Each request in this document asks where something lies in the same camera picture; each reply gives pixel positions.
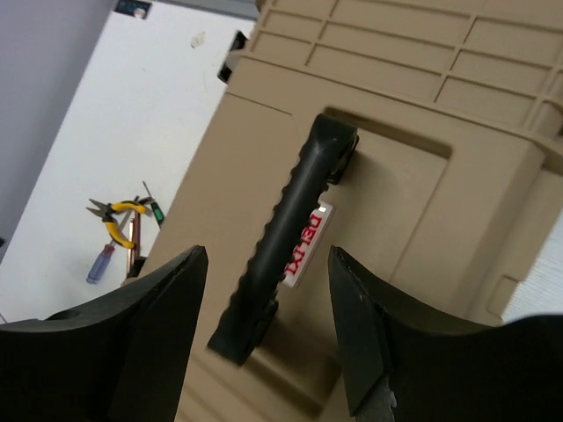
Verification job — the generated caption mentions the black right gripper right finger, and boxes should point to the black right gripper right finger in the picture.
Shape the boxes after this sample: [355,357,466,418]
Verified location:
[328,247,562,421]

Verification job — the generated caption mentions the small yellow handled pliers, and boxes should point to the small yellow handled pliers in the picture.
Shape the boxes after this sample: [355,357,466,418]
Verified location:
[87,199,149,250]

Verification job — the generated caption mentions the black toolbox carry handle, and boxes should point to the black toolbox carry handle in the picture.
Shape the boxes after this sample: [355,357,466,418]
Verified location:
[208,113,359,366]

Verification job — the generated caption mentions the long brown hex key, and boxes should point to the long brown hex key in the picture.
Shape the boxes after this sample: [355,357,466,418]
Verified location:
[126,211,141,278]

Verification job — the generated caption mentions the blue label sticker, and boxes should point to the blue label sticker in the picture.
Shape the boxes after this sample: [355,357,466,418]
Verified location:
[113,0,152,19]

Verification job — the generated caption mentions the blue red handled screwdriver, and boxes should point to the blue red handled screwdriver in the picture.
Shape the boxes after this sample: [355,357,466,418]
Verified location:
[86,243,115,284]

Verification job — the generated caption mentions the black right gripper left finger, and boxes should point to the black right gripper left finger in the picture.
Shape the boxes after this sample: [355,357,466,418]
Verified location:
[1,246,208,421]

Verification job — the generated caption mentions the tan plastic toolbox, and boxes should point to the tan plastic toolbox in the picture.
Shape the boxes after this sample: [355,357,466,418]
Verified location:
[144,1,562,421]

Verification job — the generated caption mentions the green black precision screwdriver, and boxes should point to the green black precision screwdriver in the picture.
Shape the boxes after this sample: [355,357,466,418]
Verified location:
[143,181,165,228]

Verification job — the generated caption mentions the white red brand tag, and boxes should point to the white red brand tag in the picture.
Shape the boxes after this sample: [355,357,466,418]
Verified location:
[281,201,334,288]

